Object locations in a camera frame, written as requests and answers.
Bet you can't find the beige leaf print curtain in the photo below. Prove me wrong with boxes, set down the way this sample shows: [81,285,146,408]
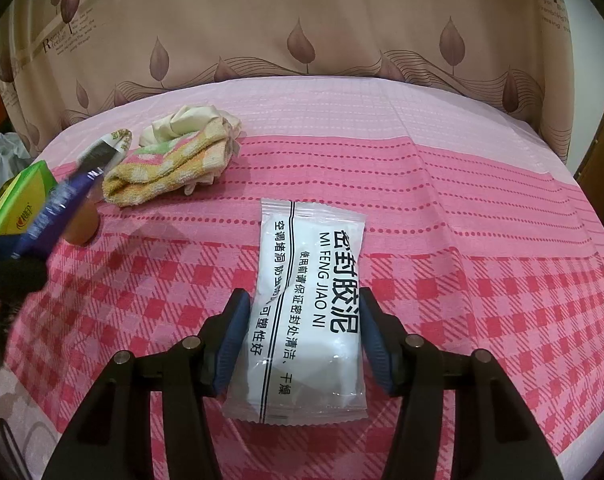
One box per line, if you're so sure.
[0,0,583,148]

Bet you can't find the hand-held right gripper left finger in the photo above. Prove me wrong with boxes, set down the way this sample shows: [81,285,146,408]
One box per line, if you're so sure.
[41,287,253,480]

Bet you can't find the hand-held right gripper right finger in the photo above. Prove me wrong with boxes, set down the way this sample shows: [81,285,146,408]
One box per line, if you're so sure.
[358,287,560,480]

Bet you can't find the blue packet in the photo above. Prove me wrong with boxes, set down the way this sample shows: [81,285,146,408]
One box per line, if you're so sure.
[12,127,134,256]

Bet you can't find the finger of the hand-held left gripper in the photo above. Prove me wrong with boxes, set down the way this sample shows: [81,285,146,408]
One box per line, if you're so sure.
[0,232,33,262]
[0,257,48,306]

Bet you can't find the grey blue plastic cover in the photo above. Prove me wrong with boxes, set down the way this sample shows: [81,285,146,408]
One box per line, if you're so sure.
[0,132,33,196]

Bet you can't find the beige patterned bed cover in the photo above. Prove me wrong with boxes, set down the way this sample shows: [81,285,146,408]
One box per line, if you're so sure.
[0,310,83,480]

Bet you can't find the white packet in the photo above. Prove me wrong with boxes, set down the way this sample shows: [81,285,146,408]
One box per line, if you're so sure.
[222,197,370,422]

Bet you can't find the multicoloured dotted towel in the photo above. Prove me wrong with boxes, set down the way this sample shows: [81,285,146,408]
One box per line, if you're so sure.
[103,127,235,207]

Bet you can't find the green tissue pack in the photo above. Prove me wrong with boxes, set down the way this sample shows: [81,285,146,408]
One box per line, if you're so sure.
[0,160,65,238]

